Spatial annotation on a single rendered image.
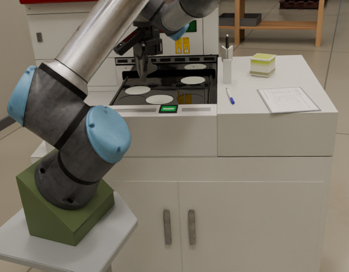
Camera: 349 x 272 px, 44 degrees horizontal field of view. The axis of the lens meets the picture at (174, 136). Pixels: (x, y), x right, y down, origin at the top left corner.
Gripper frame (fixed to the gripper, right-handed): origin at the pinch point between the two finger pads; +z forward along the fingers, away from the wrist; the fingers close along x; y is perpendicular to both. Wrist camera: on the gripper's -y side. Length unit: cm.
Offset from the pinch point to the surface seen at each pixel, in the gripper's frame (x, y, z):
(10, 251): -48, -57, 18
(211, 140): -36.0, 5.9, 11.2
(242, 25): 337, 303, 74
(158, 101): -1.6, 5.2, 9.2
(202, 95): -6.5, 21.3, 9.0
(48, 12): 55, -16, -18
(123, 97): 9.9, -3.7, 9.6
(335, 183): 18, 133, 98
